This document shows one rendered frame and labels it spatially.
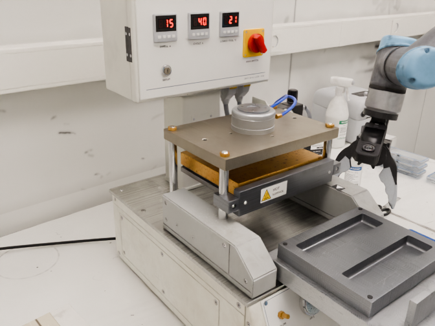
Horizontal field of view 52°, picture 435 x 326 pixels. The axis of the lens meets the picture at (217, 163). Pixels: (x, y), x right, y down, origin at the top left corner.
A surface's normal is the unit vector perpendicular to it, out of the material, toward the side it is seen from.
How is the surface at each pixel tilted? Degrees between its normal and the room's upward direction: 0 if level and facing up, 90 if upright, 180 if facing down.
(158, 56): 90
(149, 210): 0
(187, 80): 90
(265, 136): 0
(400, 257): 0
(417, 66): 82
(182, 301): 90
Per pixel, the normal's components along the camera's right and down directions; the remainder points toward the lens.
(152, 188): 0.02, -0.92
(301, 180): 0.61, 0.32
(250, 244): 0.41, -0.49
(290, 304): 0.56, -0.10
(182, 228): -0.79, 0.22
